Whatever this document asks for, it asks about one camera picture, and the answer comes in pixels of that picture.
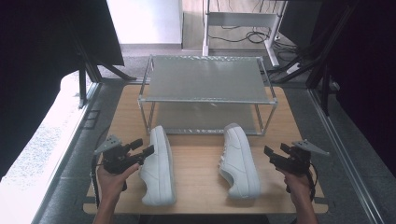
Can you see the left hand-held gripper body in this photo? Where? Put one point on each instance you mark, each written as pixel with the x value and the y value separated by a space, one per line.
pixel 113 158

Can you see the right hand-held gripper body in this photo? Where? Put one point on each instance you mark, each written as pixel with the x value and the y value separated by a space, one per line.
pixel 295 161

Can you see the white sneaker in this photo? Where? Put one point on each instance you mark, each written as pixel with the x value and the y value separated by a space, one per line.
pixel 158 168
pixel 238 161

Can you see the grey metal shoe rack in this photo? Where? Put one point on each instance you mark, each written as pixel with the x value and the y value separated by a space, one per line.
pixel 205 79

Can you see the person's left hand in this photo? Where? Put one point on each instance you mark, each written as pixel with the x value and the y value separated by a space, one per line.
pixel 112 183

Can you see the person's right hand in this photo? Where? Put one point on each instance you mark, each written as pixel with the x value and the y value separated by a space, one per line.
pixel 297 186

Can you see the dark floor socket cover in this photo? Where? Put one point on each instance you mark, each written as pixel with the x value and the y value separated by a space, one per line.
pixel 91 119

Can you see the black metal stand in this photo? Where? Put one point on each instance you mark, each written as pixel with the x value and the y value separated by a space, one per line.
pixel 88 67
pixel 314 59

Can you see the dark curtain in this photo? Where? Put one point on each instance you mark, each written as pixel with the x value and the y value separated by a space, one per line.
pixel 34 68
pixel 367 77

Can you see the aluminium floor rail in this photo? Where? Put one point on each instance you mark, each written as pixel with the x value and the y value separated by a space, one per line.
pixel 345 155

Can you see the white desk frame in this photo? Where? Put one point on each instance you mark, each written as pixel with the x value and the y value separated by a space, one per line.
pixel 239 19

